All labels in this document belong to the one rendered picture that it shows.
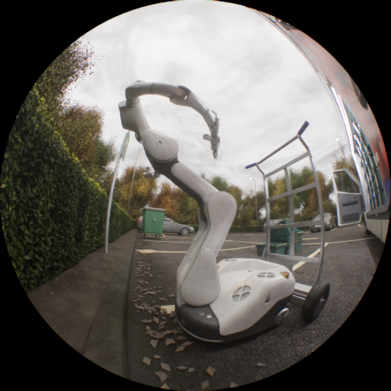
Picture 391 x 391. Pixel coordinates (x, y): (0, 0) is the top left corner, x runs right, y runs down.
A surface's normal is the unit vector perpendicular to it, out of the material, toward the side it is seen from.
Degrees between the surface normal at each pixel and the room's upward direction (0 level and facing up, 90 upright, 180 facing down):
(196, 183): 90
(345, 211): 90
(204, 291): 89
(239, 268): 73
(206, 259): 90
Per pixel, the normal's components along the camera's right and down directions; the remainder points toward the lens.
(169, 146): 0.22, -0.27
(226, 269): 0.22, -0.49
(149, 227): 0.45, -0.14
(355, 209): -0.71, -0.21
